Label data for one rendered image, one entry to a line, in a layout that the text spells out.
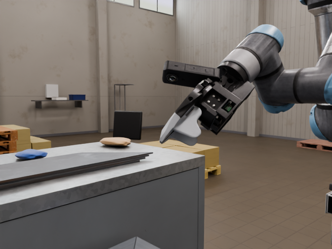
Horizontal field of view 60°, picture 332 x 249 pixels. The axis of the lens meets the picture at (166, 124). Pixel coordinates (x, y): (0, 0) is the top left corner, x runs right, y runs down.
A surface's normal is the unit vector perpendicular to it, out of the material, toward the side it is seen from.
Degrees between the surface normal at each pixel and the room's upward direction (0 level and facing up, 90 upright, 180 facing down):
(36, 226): 90
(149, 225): 90
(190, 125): 60
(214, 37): 90
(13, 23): 90
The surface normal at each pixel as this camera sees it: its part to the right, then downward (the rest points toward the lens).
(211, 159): 0.68, 0.07
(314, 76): -0.74, -0.37
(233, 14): -0.78, 0.06
